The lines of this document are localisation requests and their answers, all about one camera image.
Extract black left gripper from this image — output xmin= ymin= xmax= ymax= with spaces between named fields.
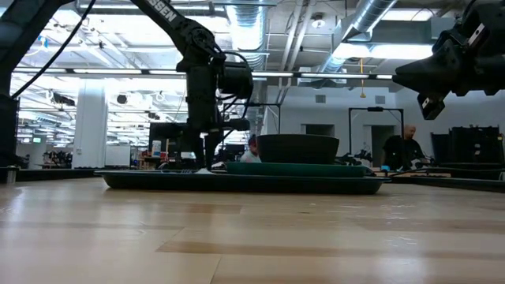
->
xmin=185 ymin=73 xmax=251 ymax=170

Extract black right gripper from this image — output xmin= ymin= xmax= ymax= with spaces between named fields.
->
xmin=392 ymin=0 xmax=505 ymax=121

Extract black bowl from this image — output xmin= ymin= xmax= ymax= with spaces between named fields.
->
xmin=255 ymin=133 xmax=341 ymax=166

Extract green plate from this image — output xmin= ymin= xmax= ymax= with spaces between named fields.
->
xmin=225 ymin=161 xmax=368 ymax=178

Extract dark green plastic tray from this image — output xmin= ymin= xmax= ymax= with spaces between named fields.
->
xmin=94 ymin=168 xmax=391 ymax=196

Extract large black monitor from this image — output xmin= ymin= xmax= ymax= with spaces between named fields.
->
xmin=148 ymin=122 xmax=198 ymax=166

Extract person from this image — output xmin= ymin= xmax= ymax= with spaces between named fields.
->
xmin=381 ymin=124 xmax=429 ymax=171
xmin=240 ymin=134 xmax=261 ymax=164

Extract yellow hanging pendant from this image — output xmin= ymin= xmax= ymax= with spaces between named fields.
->
xmin=358 ymin=58 xmax=367 ymax=99

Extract black equipment cases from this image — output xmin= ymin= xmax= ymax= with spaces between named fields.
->
xmin=429 ymin=125 xmax=505 ymax=170

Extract whiteboard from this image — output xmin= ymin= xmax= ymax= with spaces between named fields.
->
xmin=104 ymin=144 xmax=132 ymax=167

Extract long LED light strip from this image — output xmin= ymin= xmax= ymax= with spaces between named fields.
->
xmin=11 ymin=66 xmax=395 ymax=83

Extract white pillar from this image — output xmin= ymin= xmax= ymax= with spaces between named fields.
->
xmin=72 ymin=77 xmax=110 ymax=170

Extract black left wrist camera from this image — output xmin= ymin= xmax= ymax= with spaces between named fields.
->
xmin=218 ymin=61 xmax=254 ymax=100

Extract silver ribbed air duct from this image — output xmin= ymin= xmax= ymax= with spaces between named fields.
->
xmin=224 ymin=0 xmax=271 ymax=137
xmin=317 ymin=0 xmax=398 ymax=74

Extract black aluminium rig frame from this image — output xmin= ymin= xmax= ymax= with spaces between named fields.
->
xmin=0 ymin=166 xmax=505 ymax=194

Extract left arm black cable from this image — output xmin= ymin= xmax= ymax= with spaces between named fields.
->
xmin=10 ymin=0 xmax=98 ymax=99

